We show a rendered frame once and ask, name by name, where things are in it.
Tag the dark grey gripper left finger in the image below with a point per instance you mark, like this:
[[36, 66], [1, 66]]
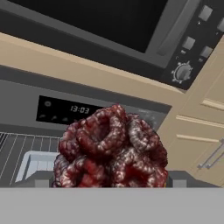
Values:
[[43, 179]]

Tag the dark red lumpy cake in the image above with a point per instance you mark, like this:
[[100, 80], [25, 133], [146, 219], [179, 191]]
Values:
[[110, 145]]

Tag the white oven tray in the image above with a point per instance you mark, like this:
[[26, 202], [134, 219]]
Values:
[[35, 163]]

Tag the grey oven with black display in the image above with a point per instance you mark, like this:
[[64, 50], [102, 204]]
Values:
[[26, 99]]

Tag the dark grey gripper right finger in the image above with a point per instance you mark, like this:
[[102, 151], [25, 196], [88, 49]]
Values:
[[178, 179]]

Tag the tan cupboard door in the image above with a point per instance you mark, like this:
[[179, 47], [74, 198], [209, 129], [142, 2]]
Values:
[[210, 78], [186, 157]]

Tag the black and grey microwave oven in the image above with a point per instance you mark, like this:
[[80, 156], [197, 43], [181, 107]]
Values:
[[96, 26]]

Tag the grey microwave knob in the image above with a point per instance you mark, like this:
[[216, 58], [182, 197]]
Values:
[[182, 71]]

